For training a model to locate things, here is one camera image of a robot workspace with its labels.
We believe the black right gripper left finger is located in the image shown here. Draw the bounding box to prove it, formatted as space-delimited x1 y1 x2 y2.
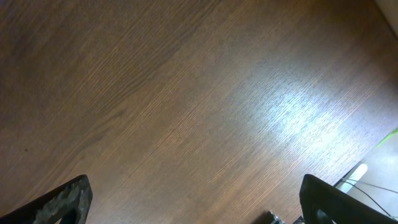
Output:
1 174 93 224

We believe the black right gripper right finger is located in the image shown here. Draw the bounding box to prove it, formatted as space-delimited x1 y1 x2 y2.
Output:
299 174 397 224

